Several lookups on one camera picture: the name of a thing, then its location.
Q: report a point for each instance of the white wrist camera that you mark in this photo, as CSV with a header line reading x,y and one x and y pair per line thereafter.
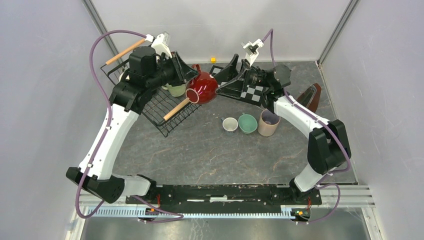
x,y
252,50
160,43

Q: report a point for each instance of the left wooden rack handle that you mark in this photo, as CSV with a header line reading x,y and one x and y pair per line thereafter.
x,y
126,51

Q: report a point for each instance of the black wire dish rack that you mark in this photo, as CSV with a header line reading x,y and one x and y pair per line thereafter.
x,y
154,103

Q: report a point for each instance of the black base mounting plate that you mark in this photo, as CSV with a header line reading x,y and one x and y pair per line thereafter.
x,y
229,198

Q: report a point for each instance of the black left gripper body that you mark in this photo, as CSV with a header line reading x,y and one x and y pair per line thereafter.
x,y
168,73

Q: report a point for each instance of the pink iridescent mug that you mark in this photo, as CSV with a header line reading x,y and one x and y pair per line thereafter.
x,y
268,123

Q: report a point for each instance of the right wooden rack handle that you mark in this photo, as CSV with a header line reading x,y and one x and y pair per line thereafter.
x,y
176,109

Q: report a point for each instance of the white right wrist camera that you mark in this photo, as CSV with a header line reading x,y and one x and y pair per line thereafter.
x,y
252,50

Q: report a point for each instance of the red floral mug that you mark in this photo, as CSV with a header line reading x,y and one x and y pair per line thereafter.
x,y
201,89

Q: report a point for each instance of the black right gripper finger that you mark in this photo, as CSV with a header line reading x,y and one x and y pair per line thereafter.
x,y
229,71
232,90

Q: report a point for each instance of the wooden rack handle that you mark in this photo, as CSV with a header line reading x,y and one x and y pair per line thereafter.
x,y
176,109
126,51

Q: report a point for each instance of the brown wooden metronome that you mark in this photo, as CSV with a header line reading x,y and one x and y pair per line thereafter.
x,y
310,98

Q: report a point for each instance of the grey blue mug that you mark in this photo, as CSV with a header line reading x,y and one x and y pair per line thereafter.
x,y
229,124

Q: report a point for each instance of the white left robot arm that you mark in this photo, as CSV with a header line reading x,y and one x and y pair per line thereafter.
x,y
147,71

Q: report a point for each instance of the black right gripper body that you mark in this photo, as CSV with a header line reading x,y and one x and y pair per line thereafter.
x,y
256,77

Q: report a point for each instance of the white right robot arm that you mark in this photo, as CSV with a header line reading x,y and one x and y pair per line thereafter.
x,y
328,144

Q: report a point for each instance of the light green mug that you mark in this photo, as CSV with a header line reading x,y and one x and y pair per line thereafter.
x,y
175,91

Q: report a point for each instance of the small green teacup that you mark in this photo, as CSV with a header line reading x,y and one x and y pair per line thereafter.
x,y
247,123

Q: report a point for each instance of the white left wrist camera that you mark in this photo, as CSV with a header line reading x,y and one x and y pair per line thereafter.
x,y
160,43

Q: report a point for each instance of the black white chessboard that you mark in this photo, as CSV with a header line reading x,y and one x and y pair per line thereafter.
x,y
252,95

